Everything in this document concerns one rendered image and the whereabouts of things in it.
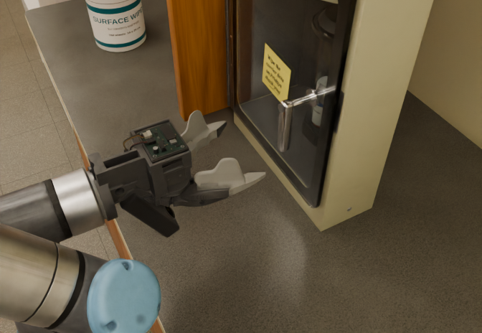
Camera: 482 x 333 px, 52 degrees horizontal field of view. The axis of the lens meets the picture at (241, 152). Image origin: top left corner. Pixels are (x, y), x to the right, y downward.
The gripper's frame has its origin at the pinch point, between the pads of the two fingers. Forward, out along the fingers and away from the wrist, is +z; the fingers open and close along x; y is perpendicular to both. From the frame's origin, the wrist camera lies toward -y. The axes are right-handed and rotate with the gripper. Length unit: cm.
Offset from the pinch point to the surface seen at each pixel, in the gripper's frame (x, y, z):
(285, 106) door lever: -0.7, 6.2, 6.5
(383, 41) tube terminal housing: -5.4, 15.8, 16.7
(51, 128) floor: 161, -114, -20
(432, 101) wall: 13, -21, 56
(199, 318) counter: -9.6, -20.5, -12.1
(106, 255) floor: 77, -114, -18
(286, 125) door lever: -0.9, 2.9, 6.7
